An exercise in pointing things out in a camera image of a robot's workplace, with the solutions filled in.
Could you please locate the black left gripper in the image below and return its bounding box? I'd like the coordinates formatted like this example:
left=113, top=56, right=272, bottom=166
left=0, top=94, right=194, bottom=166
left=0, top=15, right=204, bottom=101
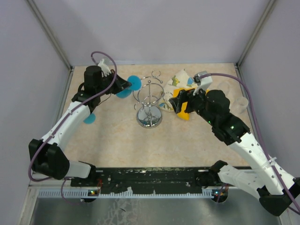
left=96, top=69, right=131, bottom=96

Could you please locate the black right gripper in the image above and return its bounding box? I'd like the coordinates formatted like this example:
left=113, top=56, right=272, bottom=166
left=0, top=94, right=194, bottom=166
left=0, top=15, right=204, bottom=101
left=169, top=84, right=217, bottom=126

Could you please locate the blue wine glass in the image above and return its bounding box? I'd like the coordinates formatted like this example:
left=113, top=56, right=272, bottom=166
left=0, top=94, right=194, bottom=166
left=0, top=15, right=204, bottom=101
left=116, top=75, right=142, bottom=98
left=83, top=113, right=96, bottom=124

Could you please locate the clear wine glass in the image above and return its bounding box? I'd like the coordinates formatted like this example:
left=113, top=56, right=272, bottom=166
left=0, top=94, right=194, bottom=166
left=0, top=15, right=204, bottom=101
left=235, top=97, right=248, bottom=114
left=217, top=82, right=230, bottom=95

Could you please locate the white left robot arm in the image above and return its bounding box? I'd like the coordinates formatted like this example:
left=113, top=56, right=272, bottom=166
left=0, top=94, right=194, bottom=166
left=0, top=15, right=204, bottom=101
left=28, top=66, right=134, bottom=186

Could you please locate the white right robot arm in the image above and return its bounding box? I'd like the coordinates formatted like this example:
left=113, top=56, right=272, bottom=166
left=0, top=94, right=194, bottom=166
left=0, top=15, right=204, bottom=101
left=169, top=89, right=300, bottom=216

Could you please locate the chrome wine glass rack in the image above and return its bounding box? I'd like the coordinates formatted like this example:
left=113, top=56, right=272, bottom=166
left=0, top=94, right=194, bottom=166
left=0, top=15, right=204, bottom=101
left=133, top=70, right=165, bottom=128

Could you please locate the yellow cloth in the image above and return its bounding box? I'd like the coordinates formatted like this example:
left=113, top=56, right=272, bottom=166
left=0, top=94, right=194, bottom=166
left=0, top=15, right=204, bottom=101
left=169, top=88, right=207, bottom=119

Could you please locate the white patterned cloth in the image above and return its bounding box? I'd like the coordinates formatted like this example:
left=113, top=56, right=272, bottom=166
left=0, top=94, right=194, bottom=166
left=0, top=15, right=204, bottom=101
left=158, top=69, right=198, bottom=112

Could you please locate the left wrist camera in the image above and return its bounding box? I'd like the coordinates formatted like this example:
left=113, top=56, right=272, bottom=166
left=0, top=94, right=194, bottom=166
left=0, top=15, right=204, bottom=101
left=97, top=58, right=111, bottom=76

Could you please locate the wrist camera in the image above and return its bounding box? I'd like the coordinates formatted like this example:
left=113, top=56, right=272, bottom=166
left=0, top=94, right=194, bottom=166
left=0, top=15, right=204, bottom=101
left=193, top=71, right=213, bottom=96
left=97, top=58, right=111, bottom=76

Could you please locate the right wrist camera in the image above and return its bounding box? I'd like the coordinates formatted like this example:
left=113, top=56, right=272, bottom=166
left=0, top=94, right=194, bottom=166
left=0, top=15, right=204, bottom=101
left=193, top=71, right=213, bottom=96

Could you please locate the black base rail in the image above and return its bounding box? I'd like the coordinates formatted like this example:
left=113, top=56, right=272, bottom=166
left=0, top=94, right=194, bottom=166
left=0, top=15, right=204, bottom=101
left=71, top=160, right=227, bottom=195

